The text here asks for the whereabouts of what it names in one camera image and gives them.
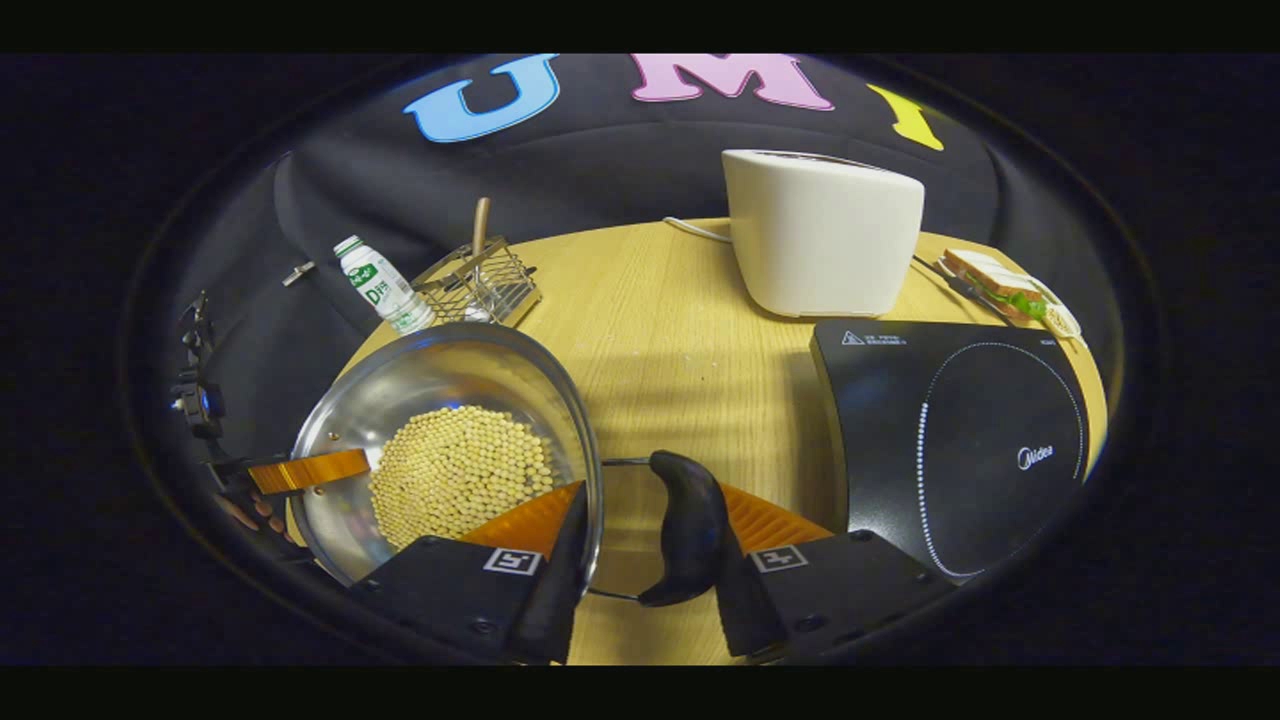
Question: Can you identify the sandwich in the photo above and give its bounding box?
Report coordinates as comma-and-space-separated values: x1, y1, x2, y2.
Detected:
942, 248, 1049, 323

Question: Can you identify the pile of yellow soybeans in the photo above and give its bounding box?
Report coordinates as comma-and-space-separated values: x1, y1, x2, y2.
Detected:
368, 405, 556, 551

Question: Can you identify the black induction cooktop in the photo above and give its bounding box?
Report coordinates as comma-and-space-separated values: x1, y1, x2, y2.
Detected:
808, 319, 1093, 586

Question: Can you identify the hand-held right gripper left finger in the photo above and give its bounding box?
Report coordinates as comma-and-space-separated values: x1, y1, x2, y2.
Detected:
350, 480, 591, 665

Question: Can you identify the black power cable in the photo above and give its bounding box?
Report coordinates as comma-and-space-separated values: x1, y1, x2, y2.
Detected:
912, 254, 991, 306

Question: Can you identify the stainless steel pot black handle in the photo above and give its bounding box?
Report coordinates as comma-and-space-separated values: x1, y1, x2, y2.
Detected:
288, 322, 731, 608

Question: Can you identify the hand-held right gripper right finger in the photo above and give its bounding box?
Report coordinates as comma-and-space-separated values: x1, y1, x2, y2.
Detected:
714, 483, 956, 661

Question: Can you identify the white toaster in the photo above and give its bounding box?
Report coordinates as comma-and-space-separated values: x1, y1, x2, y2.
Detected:
722, 149, 926, 319

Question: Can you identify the white bottle green label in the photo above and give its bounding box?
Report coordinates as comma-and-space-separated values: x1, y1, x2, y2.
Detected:
333, 235, 436, 335

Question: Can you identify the white toaster cable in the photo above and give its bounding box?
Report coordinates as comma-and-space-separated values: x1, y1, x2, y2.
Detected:
662, 216, 733, 244

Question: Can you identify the wire mesh utensil holder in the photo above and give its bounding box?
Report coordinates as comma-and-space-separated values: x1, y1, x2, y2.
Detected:
412, 238, 543, 329

